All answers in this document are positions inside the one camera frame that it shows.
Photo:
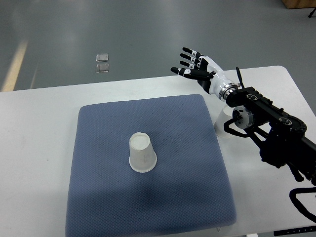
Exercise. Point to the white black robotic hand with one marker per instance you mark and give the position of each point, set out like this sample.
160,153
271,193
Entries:
218,83

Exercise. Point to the white paper cup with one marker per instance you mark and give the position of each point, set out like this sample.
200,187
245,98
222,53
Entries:
224,116
142,157

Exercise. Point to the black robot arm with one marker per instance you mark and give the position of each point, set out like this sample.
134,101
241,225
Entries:
279,136

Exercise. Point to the upper metal floor plate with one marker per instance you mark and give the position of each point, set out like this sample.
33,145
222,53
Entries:
102,57

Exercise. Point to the white paper cup on cushion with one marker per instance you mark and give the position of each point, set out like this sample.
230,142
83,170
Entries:
142,157

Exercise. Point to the wooden furniture corner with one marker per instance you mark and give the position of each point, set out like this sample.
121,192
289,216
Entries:
298,4

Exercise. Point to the blue grey square cushion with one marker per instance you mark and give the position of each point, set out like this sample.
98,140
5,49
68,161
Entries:
187,190

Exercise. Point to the black tripod leg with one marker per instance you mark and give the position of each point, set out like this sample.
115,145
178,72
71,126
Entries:
311,13

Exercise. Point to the black table control panel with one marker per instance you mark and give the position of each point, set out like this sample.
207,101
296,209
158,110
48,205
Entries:
294,231

